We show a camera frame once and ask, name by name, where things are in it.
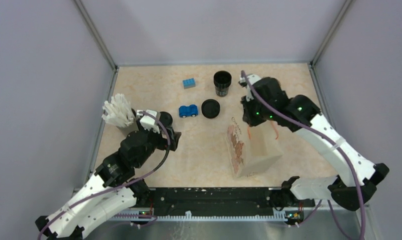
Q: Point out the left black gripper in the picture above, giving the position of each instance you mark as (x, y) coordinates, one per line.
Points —
(174, 137)

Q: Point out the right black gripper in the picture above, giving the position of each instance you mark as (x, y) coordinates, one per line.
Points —
(247, 117)

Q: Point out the black cup lid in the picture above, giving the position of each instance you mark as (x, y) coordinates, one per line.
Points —
(210, 108)
(166, 118)

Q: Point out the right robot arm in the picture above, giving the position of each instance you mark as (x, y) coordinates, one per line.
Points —
(357, 177)

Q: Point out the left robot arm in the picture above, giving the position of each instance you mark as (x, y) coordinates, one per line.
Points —
(112, 188)

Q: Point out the grey straw holder cup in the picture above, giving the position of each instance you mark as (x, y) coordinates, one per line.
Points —
(128, 129)

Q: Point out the blue toy car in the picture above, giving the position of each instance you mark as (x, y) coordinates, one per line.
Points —
(188, 111)

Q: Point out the white straws bundle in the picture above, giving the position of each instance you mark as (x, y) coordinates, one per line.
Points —
(118, 111)

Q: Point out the blue toy brick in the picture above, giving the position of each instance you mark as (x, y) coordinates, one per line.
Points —
(189, 83)

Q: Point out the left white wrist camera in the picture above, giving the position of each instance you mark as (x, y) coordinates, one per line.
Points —
(147, 122)

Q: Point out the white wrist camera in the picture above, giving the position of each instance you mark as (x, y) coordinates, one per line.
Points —
(247, 81)
(147, 122)

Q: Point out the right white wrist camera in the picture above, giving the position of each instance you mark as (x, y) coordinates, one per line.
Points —
(247, 81)

